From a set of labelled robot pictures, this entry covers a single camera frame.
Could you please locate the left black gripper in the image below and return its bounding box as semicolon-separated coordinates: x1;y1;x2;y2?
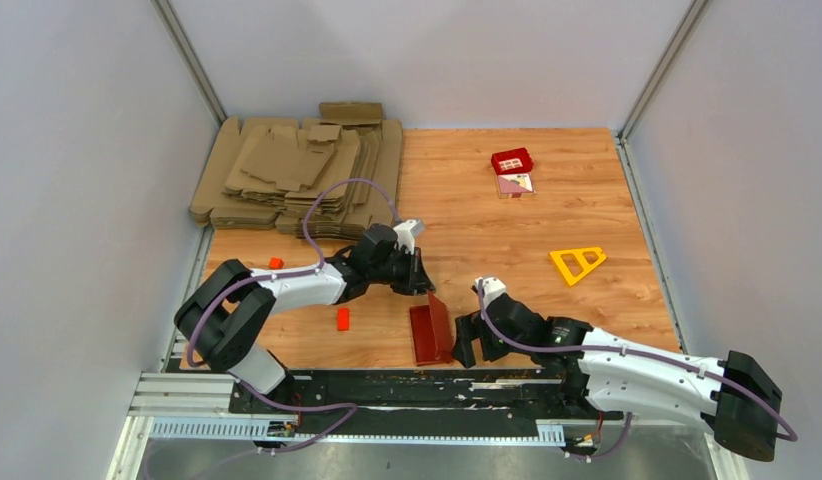
370;247;437;297

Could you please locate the red paper box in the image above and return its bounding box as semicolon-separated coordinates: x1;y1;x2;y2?
409;291;454;367

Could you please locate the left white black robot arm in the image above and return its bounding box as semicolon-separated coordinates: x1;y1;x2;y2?
174;219;434;413

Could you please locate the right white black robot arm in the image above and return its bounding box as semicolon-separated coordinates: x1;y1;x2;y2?
452;293;782;462

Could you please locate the clear card box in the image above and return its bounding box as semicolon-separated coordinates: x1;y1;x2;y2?
496;173;535;199

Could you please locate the small red block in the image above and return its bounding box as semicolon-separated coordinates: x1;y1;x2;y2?
336;308;351;332

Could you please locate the yellow triangular plastic piece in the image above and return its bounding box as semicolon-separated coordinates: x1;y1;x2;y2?
548;247;607;287

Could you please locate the stack of flat cardboard boxes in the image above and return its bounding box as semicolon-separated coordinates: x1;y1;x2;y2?
189;101;404;240

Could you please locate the red toy brick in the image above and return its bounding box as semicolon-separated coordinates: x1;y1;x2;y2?
490;147;534;175

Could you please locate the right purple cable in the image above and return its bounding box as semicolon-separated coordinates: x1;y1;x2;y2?
475;278;799;463

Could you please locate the purple cable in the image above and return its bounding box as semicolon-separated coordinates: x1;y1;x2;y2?
475;278;799;463
185;177;404;458

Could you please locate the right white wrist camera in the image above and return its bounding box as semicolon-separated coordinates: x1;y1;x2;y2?
474;276;507;309

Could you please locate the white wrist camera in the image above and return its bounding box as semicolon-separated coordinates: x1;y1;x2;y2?
474;276;507;309
393;219;425;254

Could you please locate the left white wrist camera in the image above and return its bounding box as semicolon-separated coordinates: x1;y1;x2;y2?
393;219;425;254

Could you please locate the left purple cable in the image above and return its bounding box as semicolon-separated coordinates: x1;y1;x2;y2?
185;177;404;458

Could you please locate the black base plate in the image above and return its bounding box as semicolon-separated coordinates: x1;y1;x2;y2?
270;367;601;422

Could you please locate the aluminium frame rail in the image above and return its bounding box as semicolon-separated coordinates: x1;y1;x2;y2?
107;373;750;479

